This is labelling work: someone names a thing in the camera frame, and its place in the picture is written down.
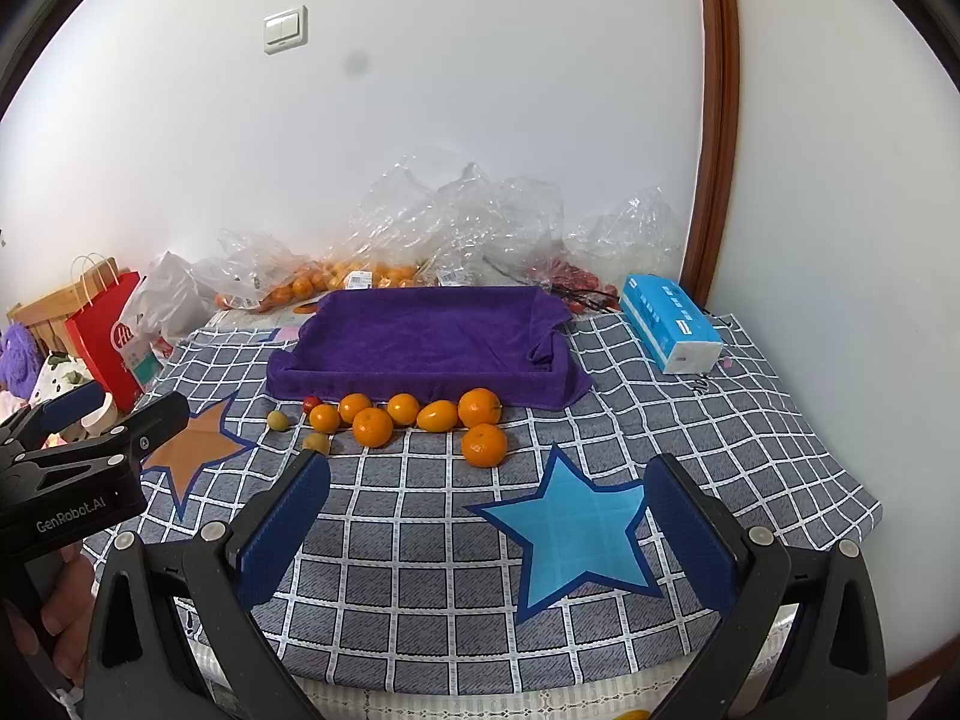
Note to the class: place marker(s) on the clear bag of tomatoes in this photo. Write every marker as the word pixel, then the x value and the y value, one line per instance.
pixel 639 236

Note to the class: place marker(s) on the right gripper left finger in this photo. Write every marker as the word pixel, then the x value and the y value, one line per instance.
pixel 140 664

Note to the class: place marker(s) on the red paper bag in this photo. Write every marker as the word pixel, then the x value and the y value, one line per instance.
pixel 119 359

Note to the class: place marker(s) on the oval orange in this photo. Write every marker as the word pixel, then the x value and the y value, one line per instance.
pixel 439 416

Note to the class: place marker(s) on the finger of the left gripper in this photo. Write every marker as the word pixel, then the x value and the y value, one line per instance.
pixel 28 429
pixel 143 432

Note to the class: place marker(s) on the small orange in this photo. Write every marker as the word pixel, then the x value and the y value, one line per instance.
pixel 403 409
pixel 324 418
pixel 351 405

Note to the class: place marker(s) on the white plastic bag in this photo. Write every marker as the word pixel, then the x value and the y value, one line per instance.
pixel 168 304

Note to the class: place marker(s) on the green longan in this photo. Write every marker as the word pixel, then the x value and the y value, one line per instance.
pixel 317 442
pixel 278 422

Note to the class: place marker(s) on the clear bag left oranges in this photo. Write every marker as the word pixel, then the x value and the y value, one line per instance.
pixel 251 266

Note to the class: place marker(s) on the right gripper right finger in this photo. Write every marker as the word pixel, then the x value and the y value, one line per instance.
pixel 833 662

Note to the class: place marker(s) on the person's left hand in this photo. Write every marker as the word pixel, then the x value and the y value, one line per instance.
pixel 68 612

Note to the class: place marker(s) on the red cherry tomato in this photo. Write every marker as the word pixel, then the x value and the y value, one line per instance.
pixel 309 403

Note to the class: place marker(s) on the blue tissue pack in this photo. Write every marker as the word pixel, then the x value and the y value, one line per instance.
pixel 671 328

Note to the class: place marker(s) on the brown paper bag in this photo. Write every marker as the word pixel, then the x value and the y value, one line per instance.
pixel 46 318

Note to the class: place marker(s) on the brown wooden door frame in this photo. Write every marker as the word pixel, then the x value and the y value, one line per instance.
pixel 720 112

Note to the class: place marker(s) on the grey checked tablecloth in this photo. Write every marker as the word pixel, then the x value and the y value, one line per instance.
pixel 401 587

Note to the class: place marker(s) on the large orange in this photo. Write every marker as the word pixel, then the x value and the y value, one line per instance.
pixel 479 406
pixel 484 446

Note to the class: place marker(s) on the purple towel covered tray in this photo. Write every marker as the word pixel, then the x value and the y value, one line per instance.
pixel 434 344

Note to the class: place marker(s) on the black glasses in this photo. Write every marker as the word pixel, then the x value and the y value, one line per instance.
pixel 581 290

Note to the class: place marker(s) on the clear bag of oranges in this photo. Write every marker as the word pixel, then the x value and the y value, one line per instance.
pixel 436 219

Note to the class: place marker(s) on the white wall switch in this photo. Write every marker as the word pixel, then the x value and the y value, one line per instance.
pixel 285 30

